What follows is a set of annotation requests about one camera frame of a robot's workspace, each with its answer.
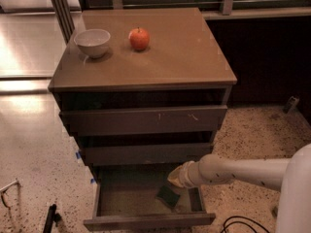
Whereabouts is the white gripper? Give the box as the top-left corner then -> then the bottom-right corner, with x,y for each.
167,161 -> 202,188

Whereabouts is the green yellow sponge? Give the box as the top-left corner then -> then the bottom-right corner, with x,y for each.
155,185 -> 180,209

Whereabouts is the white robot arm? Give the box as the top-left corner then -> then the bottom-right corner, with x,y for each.
168,145 -> 311,233

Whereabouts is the middle grey drawer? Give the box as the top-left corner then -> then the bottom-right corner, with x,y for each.
81,143 -> 214,166

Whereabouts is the open bottom grey drawer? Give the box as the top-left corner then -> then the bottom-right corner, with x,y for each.
84,163 -> 216,231

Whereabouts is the top grey drawer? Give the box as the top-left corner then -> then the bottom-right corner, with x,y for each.
60,106 -> 227,136

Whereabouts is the grey drawer cabinet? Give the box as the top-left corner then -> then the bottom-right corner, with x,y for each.
48,7 -> 238,180

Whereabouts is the blue tape piece upper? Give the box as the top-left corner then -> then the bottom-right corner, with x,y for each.
75,151 -> 81,159

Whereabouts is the black object on floor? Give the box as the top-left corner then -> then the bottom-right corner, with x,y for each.
43,204 -> 61,233

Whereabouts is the red apple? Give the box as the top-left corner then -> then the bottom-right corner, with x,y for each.
128,27 -> 150,51

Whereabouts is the white ceramic bowl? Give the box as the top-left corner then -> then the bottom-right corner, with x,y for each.
74,29 -> 111,58

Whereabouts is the black floor cable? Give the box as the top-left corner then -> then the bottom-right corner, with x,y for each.
220,215 -> 271,233

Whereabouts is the small grey wall box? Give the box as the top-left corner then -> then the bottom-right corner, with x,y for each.
283,96 -> 299,114

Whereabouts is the metal frame at left edge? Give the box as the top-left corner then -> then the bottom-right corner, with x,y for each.
0,178 -> 20,211

